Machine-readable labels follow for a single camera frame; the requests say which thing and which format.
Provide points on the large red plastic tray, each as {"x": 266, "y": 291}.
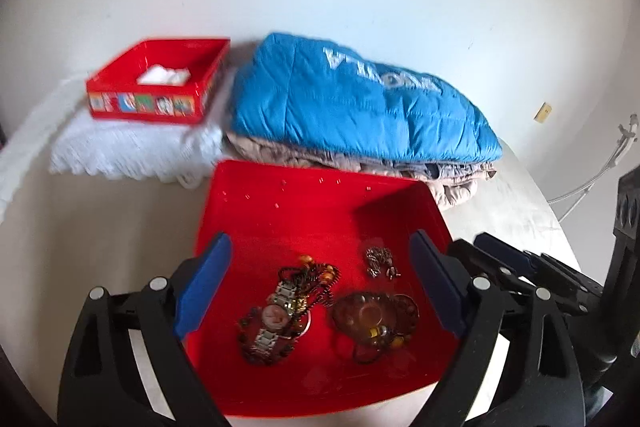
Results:
{"x": 310, "y": 217}

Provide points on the beige wall socket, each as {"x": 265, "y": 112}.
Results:
{"x": 542, "y": 113}

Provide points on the grey patterned folded garment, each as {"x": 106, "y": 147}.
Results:
{"x": 400, "y": 168}

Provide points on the beige folded jacket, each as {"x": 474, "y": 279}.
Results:
{"x": 460, "y": 194}

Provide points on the white lace cloth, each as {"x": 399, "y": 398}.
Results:
{"x": 125, "y": 149}

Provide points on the blue padded jacket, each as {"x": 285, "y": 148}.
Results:
{"x": 325, "y": 107}

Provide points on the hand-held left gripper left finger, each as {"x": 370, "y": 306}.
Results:
{"x": 205, "y": 287}

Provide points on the silver wristwatch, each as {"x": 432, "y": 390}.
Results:
{"x": 272, "y": 317}

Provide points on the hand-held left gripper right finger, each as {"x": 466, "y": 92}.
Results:
{"x": 437, "y": 287}

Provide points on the white crumpled tissue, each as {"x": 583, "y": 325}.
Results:
{"x": 165, "y": 76}

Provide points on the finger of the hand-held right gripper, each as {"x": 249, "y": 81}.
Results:
{"x": 472, "y": 257}
{"x": 502, "y": 251}

